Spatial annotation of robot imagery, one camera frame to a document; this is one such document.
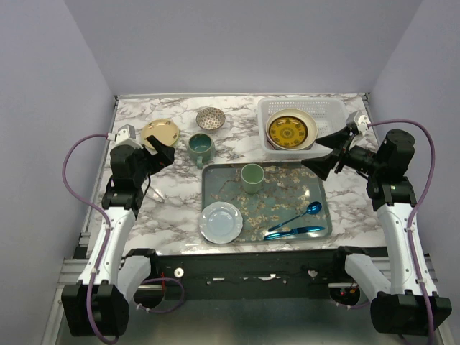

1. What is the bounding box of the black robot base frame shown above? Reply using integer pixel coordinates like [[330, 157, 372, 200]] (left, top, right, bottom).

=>
[[141, 247, 387, 300]]

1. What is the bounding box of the cream plate with black mark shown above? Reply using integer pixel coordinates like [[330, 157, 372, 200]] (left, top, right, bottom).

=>
[[265, 109, 318, 151]]

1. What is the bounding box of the blue metallic knife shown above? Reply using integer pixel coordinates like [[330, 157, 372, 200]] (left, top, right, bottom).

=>
[[263, 226, 325, 240]]

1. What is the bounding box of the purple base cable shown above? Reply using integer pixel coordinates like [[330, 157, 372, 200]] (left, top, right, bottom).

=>
[[134, 276, 187, 314], [336, 300, 371, 311]]

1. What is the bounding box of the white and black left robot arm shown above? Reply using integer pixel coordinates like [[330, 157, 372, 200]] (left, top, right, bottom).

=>
[[61, 132, 175, 344]]

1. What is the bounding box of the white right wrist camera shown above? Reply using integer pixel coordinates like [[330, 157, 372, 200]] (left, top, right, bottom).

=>
[[346, 111, 371, 136]]

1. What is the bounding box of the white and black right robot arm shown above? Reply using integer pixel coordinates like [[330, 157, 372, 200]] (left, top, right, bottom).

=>
[[302, 127, 452, 339]]

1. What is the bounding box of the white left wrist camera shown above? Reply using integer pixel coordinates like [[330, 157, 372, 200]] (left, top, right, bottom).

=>
[[107, 124, 142, 150]]

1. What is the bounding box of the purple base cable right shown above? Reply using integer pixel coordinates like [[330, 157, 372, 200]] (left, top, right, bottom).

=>
[[336, 300, 371, 311]]

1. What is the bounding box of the teal floral serving tray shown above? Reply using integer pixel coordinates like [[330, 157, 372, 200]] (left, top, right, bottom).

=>
[[201, 162, 332, 243]]

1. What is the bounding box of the blue metallic spoon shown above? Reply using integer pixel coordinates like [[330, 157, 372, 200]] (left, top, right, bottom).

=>
[[268, 201, 322, 231]]

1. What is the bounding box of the light blue scalloped plate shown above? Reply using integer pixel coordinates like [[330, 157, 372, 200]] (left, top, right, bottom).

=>
[[198, 202, 243, 244]]

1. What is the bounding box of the teal glazed ceramic mug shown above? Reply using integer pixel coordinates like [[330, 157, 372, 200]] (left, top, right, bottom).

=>
[[187, 133, 216, 169]]

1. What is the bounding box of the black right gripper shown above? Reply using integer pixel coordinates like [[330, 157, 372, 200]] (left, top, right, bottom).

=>
[[302, 125, 385, 180]]

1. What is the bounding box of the light green ceramic cup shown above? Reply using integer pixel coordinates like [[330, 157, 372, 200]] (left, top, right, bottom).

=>
[[241, 163, 265, 194]]

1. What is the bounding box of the yellow patterned plate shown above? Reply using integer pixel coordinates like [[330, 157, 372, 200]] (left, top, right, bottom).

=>
[[268, 116, 308, 149]]

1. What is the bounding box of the cream floral plate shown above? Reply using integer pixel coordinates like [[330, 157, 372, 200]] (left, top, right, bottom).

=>
[[141, 119, 180, 149]]

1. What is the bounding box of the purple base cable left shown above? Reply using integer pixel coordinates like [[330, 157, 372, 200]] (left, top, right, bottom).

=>
[[134, 276, 187, 314]]

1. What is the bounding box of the white perforated plastic bin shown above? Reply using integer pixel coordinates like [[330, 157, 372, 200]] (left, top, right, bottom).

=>
[[257, 97, 349, 160]]

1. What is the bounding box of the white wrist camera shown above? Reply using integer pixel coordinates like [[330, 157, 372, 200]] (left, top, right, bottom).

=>
[[107, 124, 142, 150], [346, 111, 371, 136]]

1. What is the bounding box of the patterned small ceramic bowl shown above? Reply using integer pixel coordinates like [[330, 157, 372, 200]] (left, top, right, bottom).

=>
[[195, 107, 226, 131]]

